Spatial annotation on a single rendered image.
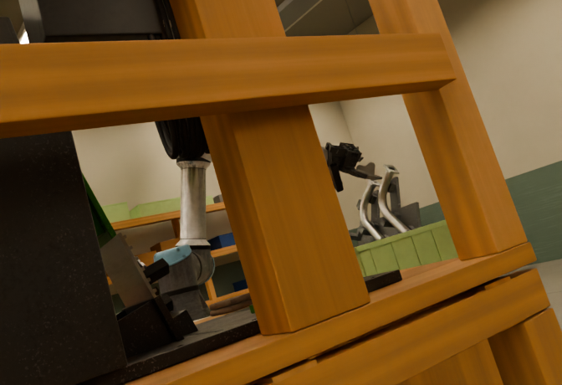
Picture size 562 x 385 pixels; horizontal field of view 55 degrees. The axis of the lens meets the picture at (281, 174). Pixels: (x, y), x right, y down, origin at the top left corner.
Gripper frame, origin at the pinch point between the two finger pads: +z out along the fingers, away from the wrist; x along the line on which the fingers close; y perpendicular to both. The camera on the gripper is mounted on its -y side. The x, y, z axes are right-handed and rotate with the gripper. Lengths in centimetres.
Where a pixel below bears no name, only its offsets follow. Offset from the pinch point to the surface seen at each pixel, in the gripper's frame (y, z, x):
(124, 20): 49, -95, -64
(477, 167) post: 38, -33, -77
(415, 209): -5.6, 11.1, -15.8
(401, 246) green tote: -12.6, 1.3, -27.8
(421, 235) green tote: -9.4, 9.1, -25.6
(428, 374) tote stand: -39, 7, -56
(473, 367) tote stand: -37, 23, -55
